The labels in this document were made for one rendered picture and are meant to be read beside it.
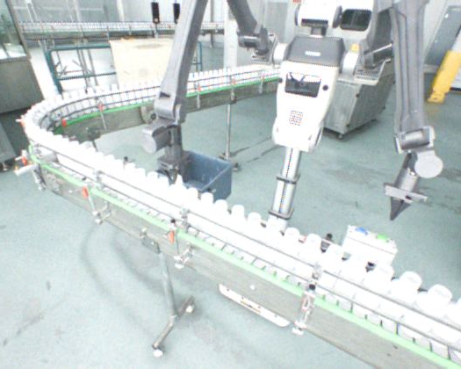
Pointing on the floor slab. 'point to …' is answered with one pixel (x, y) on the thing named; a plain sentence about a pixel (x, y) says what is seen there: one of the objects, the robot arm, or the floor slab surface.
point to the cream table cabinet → (140, 59)
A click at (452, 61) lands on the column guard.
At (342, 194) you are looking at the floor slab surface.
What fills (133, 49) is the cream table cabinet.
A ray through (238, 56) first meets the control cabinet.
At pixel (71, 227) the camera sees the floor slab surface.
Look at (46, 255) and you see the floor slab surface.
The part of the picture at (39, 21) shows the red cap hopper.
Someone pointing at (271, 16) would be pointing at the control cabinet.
